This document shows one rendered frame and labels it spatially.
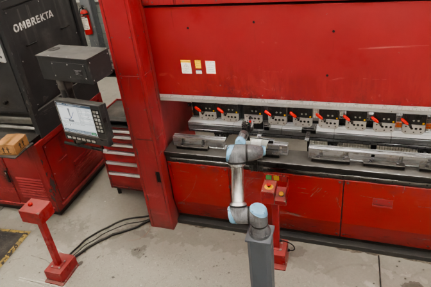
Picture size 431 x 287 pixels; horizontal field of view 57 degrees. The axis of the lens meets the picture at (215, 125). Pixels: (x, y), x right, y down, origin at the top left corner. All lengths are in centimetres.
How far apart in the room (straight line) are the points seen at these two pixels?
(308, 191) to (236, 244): 90
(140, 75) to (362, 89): 170
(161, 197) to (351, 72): 206
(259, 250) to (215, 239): 113
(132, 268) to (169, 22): 219
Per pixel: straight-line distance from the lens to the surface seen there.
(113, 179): 462
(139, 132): 356
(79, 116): 323
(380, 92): 312
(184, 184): 382
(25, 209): 363
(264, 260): 297
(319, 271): 371
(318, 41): 298
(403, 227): 369
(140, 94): 335
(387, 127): 325
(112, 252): 412
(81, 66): 300
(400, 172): 338
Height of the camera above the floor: 282
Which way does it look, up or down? 29 degrees down
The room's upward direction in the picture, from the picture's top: 6 degrees counter-clockwise
